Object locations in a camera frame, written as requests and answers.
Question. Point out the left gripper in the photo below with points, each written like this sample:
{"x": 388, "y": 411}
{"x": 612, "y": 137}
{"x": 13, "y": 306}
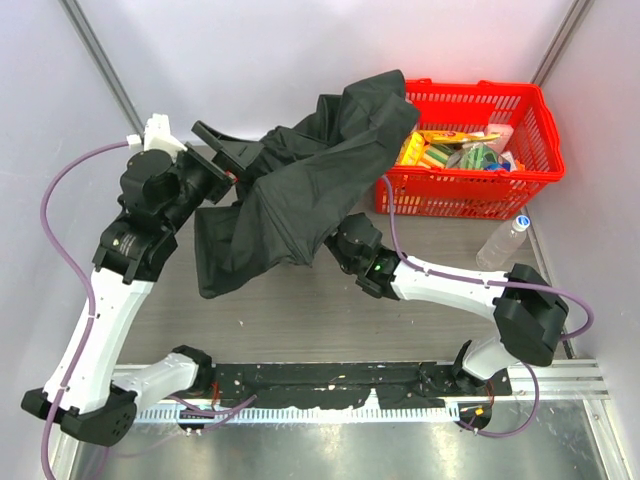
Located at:
{"x": 211, "y": 170}

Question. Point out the black folding umbrella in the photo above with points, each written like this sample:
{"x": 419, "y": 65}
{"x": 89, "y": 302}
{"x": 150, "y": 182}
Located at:
{"x": 303, "y": 184}

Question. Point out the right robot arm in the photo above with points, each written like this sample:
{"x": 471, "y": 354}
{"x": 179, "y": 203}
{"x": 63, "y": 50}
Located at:
{"x": 528, "y": 317}

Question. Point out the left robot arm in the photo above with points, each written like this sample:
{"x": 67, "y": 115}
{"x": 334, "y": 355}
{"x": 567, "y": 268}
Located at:
{"x": 164, "y": 182}

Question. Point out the yellow green sponge pack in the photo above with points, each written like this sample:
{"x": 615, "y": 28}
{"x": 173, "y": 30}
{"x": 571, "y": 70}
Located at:
{"x": 416, "y": 151}

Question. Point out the yellow snack package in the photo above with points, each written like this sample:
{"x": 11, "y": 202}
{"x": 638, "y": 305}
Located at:
{"x": 450, "y": 137}

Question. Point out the green striped package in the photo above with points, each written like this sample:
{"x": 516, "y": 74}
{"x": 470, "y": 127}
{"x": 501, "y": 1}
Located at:
{"x": 478, "y": 156}

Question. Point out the red plastic shopping basket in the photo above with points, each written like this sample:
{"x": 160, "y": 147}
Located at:
{"x": 532, "y": 158}

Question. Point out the white box in basket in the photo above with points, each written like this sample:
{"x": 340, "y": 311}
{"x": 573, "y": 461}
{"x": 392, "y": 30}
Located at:
{"x": 500, "y": 132}

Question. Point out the clear plastic water bottle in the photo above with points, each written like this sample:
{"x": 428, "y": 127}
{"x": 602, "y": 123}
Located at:
{"x": 503, "y": 243}

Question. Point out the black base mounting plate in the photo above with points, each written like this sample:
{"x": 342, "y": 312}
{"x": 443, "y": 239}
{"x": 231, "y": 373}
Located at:
{"x": 339, "y": 386}

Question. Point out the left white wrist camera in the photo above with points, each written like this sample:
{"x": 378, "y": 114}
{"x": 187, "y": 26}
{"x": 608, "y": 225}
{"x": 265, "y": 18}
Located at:
{"x": 157, "y": 135}

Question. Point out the aluminium frame rail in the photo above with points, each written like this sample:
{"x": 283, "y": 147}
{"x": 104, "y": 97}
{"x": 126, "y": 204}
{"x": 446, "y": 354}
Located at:
{"x": 554, "y": 425}

